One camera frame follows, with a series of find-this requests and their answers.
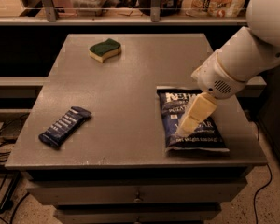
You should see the colourful snack bag on shelf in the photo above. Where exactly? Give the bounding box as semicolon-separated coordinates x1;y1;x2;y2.
186;0;245;18

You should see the metal shelf rail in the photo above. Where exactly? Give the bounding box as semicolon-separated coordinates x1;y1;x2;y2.
0;0;248;26

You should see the black floor cable right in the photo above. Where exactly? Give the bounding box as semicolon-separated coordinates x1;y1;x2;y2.
252;163;273;224

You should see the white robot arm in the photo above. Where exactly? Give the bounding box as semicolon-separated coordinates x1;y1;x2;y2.
176;0;280;137

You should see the black cables left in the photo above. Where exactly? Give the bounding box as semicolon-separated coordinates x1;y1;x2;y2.
0;113;31;224

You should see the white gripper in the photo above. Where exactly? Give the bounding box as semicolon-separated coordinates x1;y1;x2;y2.
176;50;246;137

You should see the grey drawer cabinet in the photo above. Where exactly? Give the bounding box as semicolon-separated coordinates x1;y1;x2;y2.
7;34;266;224

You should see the dark blue snack bar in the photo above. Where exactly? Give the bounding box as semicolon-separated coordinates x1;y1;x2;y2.
38;106;91;148

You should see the clear plastic container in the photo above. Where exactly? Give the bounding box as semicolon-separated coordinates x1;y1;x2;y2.
70;0;106;16

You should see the blue Kettle chip bag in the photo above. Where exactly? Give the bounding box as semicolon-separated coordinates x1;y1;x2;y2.
157;87;230;153

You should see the green and yellow sponge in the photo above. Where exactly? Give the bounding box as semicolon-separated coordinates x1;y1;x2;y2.
89;38;121;63

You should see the grey power adapter box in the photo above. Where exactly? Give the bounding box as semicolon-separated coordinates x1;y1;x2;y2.
0;119;24;142

